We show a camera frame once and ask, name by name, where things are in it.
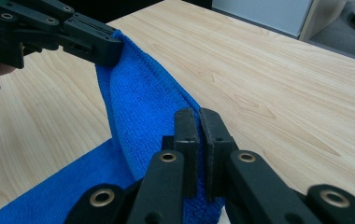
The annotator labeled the blue microfibre cloth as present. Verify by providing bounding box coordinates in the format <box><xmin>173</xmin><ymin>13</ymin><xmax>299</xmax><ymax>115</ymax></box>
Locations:
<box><xmin>0</xmin><ymin>29</ymin><xmax>226</xmax><ymax>224</ymax></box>

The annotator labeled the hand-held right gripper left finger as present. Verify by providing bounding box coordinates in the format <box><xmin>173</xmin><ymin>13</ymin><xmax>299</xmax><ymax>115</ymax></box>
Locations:
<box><xmin>161</xmin><ymin>107</ymin><xmax>200</xmax><ymax>199</ymax></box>

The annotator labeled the white panel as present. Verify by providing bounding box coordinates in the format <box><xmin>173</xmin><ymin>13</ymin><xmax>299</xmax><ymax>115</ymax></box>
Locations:
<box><xmin>212</xmin><ymin>0</ymin><xmax>314</xmax><ymax>38</ymax></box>

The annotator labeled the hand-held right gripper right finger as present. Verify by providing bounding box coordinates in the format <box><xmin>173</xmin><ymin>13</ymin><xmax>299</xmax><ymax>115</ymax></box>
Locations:
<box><xmin>199</xmin><ymin>107</ymin><xmax>239</xmax><ymax>202</ymax></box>

